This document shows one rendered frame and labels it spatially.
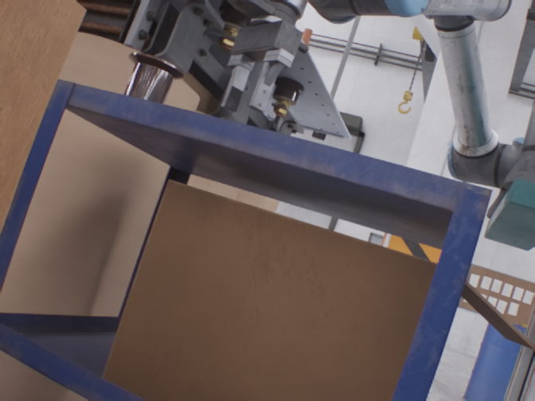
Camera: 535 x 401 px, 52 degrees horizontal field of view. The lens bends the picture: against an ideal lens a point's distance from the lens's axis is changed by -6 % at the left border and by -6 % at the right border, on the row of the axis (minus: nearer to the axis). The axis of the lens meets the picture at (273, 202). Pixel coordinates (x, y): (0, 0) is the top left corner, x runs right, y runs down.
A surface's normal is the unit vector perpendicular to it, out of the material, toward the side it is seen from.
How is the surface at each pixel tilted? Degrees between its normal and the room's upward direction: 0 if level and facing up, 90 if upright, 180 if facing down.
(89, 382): 90
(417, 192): 90
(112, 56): 90
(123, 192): 90
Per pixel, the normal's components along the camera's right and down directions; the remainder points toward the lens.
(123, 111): -0.29, -0.19
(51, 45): 0.91, 0.28
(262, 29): -0.73, -0.31
